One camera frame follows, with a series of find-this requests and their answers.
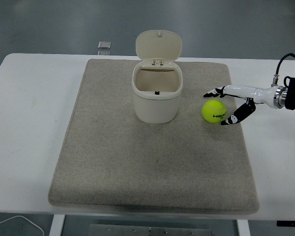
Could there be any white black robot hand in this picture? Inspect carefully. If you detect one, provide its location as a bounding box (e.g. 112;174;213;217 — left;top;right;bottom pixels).
203;85;276;127

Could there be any yellow tennis ball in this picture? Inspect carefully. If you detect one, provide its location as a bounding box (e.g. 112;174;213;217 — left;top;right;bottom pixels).
202;99;227;124

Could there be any cream lidded plastic bin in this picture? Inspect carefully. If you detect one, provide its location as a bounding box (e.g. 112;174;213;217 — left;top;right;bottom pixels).
132;29;183;124

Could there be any beige fabric mat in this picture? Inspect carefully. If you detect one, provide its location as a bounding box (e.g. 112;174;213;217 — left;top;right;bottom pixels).
48;58;261;214

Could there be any white table leg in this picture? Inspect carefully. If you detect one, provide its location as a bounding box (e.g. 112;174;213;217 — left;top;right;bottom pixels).
236;219;250;236
49;214;66;236

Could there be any white cable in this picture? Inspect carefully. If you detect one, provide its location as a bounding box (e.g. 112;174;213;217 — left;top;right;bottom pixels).
0;215;44;236

